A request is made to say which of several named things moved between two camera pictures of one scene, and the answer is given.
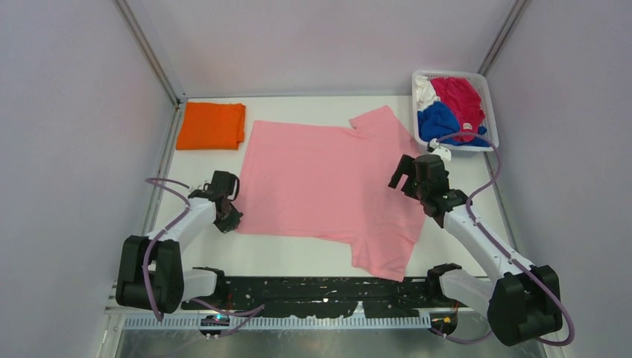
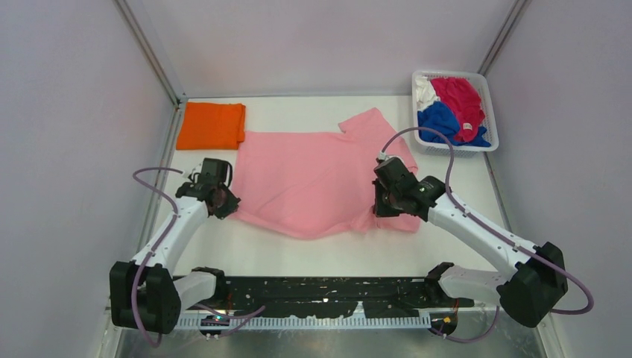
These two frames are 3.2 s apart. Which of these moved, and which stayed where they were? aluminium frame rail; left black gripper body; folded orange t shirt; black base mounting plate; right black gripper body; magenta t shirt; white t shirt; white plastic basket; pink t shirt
Moved: pink t shirt; left black gripper body; right black gripper body
Stayed: white plastic basket; black base mounting plate; folded orange t shirt; magenta t shirt; white t shirt; aluminium frame rail
